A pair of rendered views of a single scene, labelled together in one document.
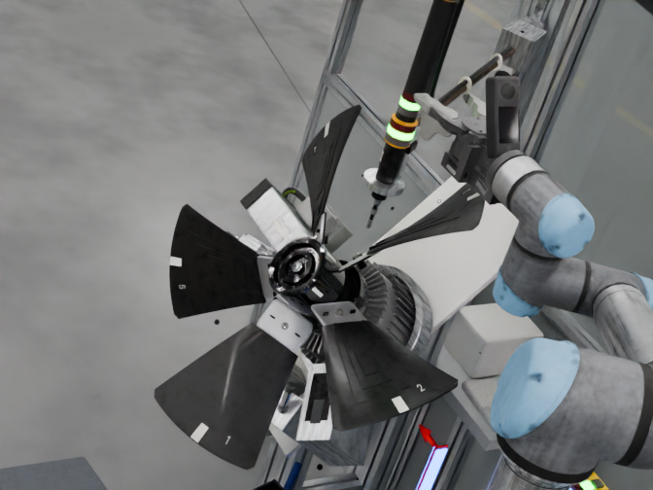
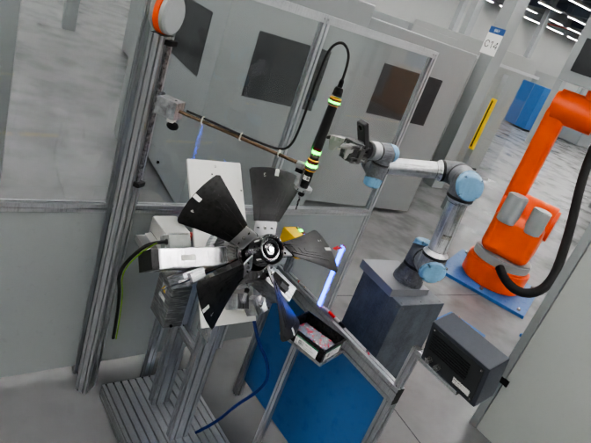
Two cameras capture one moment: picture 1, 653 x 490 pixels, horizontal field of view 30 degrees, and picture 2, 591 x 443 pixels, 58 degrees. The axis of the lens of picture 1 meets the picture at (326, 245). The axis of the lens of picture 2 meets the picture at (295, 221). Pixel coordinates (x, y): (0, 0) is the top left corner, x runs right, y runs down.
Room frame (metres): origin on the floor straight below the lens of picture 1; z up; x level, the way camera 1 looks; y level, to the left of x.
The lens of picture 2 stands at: (1.99, 1.85, 2.11)
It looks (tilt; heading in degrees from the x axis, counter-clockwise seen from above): 22 degrees down; 264
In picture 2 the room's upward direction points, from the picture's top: 20 degrees clockwise
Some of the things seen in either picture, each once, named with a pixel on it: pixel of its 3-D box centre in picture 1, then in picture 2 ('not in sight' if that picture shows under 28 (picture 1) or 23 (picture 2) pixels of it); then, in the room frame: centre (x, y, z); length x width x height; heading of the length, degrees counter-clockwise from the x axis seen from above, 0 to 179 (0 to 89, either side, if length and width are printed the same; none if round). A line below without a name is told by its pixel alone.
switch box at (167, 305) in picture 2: not in sight; (171, 297); (2.17, -0.19, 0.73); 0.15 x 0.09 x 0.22; 127
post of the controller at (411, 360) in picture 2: not in sight; (407, 366); (1.18, 0.15, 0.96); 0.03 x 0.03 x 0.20; 37
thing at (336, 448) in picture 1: (336, 414); (272, 285); (1.77, -0.11, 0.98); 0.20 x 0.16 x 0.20; 127
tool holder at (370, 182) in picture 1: (393, 157); (304, 177); (1.80, -0.06, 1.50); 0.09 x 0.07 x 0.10; 162
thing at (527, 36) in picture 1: (520, 44); (168, 106); (2.38, -0.25, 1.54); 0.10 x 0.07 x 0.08; 162
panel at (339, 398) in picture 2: not in sight; (304, 387); (1.44, -0.20, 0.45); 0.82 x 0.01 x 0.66; 127
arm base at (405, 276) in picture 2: not in sight; (412, 272); (1.11, -0.45, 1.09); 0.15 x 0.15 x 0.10
